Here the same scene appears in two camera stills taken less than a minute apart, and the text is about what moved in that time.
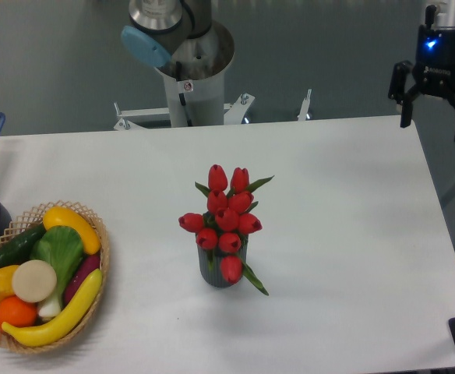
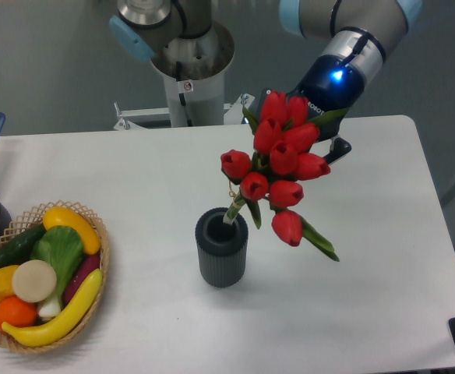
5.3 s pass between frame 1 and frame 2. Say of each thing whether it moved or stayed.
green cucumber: stayed
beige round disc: stayed
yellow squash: stayed
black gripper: moved
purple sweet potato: stayed
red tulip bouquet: moved
